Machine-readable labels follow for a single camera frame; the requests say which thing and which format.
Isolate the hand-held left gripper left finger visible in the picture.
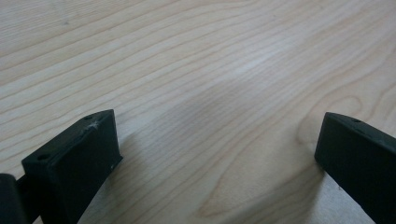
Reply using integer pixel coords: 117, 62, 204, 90
21, 108, 123, 224

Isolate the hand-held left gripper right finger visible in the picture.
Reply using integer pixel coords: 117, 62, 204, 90
314, 111, 396, 224

